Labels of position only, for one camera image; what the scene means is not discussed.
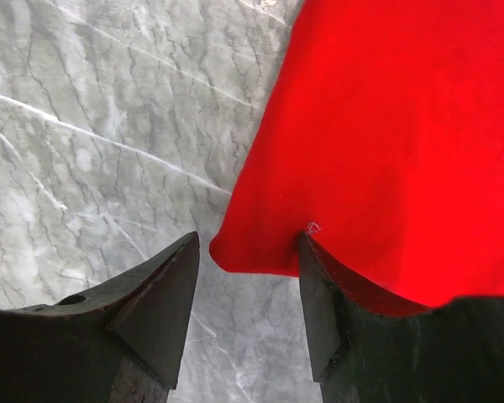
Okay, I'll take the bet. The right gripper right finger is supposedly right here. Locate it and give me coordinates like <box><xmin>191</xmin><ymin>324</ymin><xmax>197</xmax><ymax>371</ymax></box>
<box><xmin>298</xmin><ymin>233</ymin><xmax>504</xmax><ymax>402</ymax></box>

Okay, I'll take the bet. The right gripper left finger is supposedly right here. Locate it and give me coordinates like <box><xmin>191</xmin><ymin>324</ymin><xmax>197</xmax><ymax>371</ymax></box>
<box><xmin>0</xmin><ymin>232</ymin><xmax>200</xmax><ymax>402</ymax></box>

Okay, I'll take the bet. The red t shirt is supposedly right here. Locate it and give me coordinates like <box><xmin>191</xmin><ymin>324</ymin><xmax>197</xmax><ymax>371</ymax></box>
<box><xmin>209</xmin><ymin>1</ymin><xmax>504</xmax><ymax>306</ymax></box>

